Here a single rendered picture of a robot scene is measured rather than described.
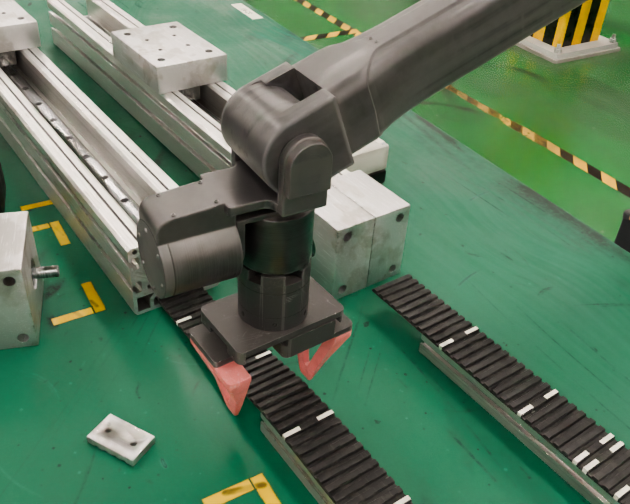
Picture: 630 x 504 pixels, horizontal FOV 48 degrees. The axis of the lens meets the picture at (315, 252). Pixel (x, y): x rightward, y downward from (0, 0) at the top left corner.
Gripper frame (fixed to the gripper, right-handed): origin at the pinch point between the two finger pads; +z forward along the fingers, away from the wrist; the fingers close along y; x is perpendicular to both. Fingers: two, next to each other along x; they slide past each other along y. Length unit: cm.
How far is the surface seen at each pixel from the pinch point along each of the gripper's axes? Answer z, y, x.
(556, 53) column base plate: 76, -286, -175
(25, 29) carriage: -8, -4, -75
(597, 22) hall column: 66, -319, -177
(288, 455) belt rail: 2.1, 1.9, 5.8
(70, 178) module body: -5.1, 4.7, -34.7
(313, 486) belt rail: 2.0, 1.9, 9.5
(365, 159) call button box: -1.7, -31.9, -26.4
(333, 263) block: -2.0, -14.1, -9.7
